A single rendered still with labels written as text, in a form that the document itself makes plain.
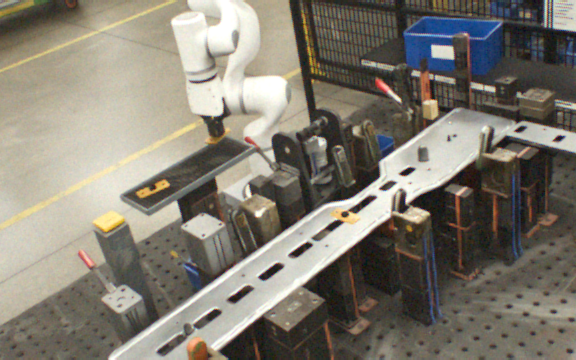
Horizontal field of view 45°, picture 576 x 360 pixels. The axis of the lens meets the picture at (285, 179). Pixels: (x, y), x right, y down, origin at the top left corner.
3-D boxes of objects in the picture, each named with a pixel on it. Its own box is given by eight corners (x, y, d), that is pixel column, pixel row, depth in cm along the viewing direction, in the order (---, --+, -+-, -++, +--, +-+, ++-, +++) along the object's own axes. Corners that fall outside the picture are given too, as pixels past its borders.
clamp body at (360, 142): (377, 242, 223) (364, 141, 204) (351, 231, 231) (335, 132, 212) (395, 228, 228) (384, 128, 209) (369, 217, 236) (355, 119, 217)
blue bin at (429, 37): (485, 75, 237) (484, 39, 230) (405, 67, 254) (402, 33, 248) (504, 56, 247) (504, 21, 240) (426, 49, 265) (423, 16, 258)
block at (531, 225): (527, 242, 210) (527, 162, 196) (494, 230, 218) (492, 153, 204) (544, 226, 215) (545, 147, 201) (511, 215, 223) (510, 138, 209)
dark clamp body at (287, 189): (306, 300, 206) (283, 192, 186) (276, 283, 215) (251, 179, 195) (331, 280, 211) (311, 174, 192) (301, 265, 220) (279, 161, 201)
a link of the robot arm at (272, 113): (250, 134, 241) (236, 72, 228) (302, 132, 236) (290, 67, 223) (241, 153, 231) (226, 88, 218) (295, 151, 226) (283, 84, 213)
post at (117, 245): (153, 364, 194) (105, 238, 171) (139, 352, 199) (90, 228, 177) (175, 348, 198) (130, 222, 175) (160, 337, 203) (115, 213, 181)
